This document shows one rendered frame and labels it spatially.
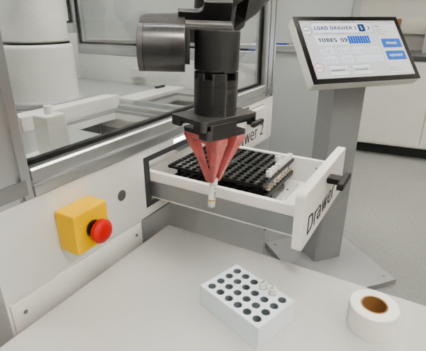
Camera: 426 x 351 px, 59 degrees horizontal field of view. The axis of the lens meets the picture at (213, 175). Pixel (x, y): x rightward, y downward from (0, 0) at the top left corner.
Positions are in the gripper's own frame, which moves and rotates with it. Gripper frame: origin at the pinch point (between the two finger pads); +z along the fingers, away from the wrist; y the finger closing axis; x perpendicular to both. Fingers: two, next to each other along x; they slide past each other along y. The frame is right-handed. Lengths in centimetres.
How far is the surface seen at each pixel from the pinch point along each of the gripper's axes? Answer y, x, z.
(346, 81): -107, -35, -1
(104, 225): 10.6, -13.4, 10.1
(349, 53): -115, -40, -10
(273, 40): -69, -43, -15
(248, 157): -27.5, -16.3, 7.9
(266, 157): -30.2, -13.0, 7.7
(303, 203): -14.2, 6.9, 6.4
